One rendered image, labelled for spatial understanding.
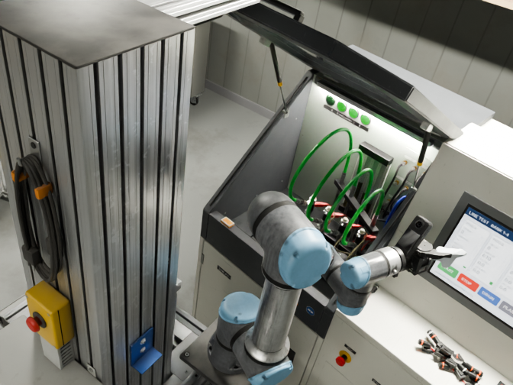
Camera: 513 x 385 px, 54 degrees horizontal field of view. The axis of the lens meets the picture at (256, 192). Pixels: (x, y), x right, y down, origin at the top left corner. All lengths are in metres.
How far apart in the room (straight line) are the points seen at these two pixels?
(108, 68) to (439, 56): 3.24
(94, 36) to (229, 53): 3.94
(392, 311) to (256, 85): 3.13
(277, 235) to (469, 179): 0.88
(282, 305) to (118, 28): 0.66
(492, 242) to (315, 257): 0.87
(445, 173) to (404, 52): 2.24
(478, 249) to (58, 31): 1.41
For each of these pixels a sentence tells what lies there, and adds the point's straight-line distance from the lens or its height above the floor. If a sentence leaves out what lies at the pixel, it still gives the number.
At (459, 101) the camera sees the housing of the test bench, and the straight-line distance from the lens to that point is 2.19.
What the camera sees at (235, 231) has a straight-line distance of 2.05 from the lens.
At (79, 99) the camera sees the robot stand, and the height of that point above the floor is 1.98.
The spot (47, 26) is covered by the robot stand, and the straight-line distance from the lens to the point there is 0.87.
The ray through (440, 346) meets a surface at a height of 1.01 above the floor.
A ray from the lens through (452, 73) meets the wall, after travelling 3.85.
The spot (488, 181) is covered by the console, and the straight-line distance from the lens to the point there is 1.74.
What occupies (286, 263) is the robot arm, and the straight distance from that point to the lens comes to 1.00.
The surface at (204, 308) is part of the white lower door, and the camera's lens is 2.53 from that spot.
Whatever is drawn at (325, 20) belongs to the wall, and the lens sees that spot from 4.13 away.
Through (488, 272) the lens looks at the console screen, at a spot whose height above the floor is 1.26.
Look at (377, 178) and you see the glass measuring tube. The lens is 2.13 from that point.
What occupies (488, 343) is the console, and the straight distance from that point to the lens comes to 1.91.
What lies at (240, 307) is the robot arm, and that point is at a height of 1.27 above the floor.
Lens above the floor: 2.36
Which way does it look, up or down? 39 degrees down
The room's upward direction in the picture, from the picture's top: 11 degrees clockwise
